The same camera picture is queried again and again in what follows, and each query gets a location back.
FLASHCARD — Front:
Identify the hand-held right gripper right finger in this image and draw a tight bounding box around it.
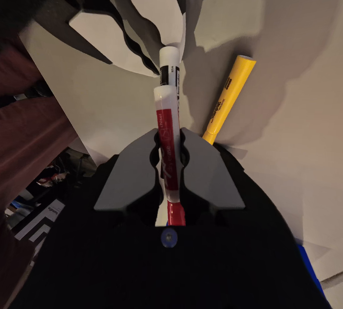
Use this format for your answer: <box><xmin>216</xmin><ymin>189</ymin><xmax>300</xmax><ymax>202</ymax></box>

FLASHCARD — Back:
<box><xmin>180</xmin><ymin>126</ymin><xmax>245</xmax><ymax>210</ymax></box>

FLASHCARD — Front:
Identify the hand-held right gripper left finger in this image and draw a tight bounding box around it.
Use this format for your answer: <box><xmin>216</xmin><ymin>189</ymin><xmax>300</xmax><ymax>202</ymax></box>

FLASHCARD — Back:
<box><xmin>94</xmin><ymin>127</ymin><xmax>162</xmax><ymax>211</ymax></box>

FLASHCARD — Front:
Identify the red dry erase marker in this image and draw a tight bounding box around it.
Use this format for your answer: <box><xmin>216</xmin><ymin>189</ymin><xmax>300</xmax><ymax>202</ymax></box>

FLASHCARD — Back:
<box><xmin>153</xmin><ymin>85</ymin><xmax>186</xmax><ymax>227</ymax></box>

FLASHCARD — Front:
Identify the black dry erase marker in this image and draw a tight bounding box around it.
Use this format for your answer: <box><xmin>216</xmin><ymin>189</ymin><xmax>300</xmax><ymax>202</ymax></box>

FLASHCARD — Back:
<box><xmin>159</xmin><ymin>46</ymin><xmax>181</xmax><ymax>140</ymax></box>

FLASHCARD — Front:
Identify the yellow marker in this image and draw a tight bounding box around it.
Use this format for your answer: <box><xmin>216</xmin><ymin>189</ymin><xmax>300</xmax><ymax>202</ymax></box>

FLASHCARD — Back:
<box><xmin>202</xmin><ymin>55</ymin><xmax>257</xmax><ymax>146</ymax></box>

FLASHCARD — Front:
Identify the white printed box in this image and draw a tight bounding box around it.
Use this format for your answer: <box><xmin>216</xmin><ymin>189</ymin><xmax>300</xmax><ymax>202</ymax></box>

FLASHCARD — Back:
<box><xmin>14</xmin><ymin>199</ymin><xmax>66</xmax><ymax>243</ymax></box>

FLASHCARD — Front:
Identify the black belt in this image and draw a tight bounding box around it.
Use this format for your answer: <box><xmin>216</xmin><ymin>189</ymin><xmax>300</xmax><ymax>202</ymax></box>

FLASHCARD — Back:
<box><xmin>0</xmin><ymin>80</ymin><xmax>55</xmax><ymax>107</ymax></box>

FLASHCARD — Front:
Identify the blue plastic bin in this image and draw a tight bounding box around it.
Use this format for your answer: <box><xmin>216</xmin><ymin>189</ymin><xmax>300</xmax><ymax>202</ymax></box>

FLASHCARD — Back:
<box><xmin>297</xmin><ymin>244</ymin><xmax>327</xmax><ymax>300</ymax></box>

